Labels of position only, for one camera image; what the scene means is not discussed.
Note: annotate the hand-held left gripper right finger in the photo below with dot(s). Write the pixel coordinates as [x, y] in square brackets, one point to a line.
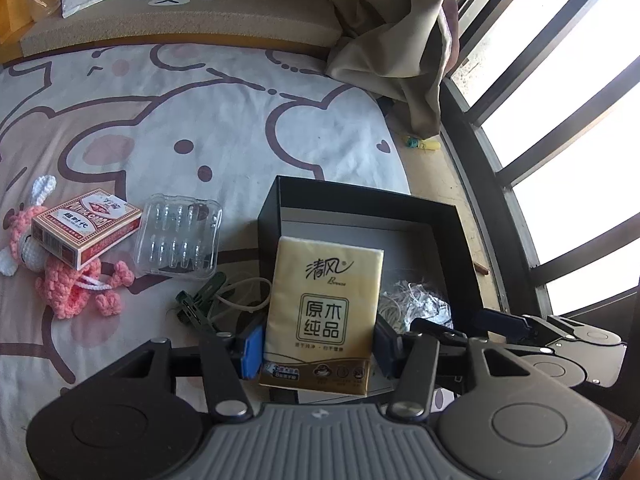
[386, 355]

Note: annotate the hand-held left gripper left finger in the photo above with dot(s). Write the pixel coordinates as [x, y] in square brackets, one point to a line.
[251, 352]

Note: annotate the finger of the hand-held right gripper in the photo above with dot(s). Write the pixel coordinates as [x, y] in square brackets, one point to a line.
[437, 329]
[500, 321]

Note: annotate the yellow tissue pack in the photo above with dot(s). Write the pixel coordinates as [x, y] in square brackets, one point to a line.
[325, 300]

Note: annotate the black box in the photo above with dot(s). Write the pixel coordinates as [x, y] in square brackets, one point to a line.
[350, 205]

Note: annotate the pink crochet doll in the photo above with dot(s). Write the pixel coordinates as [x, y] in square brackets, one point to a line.
[65, 290]

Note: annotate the red playing card box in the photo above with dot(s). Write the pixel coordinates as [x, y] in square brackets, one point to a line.
[85, 225]

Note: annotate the crumpled clear wrapper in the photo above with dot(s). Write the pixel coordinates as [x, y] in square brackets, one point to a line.
[417, 300]

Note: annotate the green plastic clip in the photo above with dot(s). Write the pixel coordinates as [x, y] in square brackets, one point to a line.
[195, 300]

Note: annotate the clear plastic tray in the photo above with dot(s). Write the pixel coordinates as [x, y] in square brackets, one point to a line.
[180, 235]

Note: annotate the black window bars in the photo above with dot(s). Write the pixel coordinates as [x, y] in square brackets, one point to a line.
[480, 155]

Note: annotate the yellow green clothes peg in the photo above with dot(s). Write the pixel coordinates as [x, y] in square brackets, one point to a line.
[429, 146]

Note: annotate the printed bed sheet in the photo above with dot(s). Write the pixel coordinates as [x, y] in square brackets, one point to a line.
[225, 125]

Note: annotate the beige curtain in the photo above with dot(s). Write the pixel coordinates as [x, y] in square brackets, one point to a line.
[380, 35]

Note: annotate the beige bear face cushion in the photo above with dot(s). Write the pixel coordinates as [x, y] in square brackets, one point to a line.
[200, 15]

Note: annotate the wooden cabinet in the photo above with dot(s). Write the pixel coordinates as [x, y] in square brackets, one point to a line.
[15, 25]

